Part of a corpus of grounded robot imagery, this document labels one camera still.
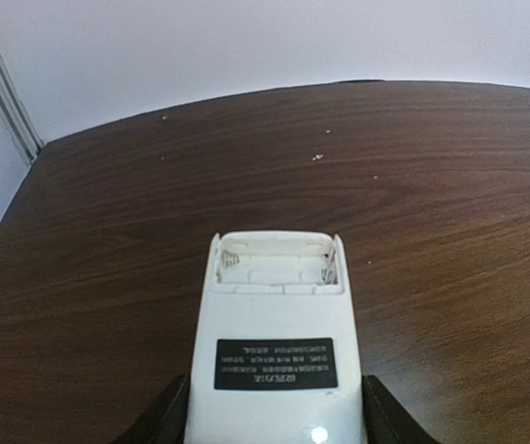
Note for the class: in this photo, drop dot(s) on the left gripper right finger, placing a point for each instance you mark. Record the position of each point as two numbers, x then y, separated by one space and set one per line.
386 421

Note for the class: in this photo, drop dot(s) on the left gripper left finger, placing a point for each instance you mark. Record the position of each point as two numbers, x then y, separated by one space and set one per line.
164 420

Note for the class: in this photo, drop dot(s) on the white remote control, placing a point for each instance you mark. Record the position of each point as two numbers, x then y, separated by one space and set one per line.
276 355

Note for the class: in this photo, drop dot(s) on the left aluminium frame post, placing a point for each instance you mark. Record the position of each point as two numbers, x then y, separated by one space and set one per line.
3 92

